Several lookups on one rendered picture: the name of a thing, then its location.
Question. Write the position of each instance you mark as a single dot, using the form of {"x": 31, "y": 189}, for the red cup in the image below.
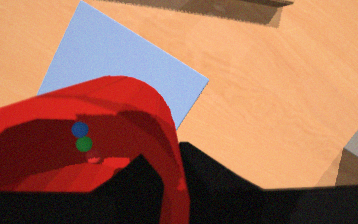
{"x": 125, "y": 116}

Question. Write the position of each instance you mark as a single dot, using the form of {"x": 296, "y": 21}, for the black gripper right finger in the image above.
{"x": 221, "y": 196}

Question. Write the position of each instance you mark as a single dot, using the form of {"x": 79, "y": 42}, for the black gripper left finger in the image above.
{"x": 132, "y": 196}

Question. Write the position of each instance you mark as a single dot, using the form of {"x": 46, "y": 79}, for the blue ball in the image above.
{"x": 80, "y": 129}

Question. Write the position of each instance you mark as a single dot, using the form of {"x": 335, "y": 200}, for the green marble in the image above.
{"x": 84, "y": 144}

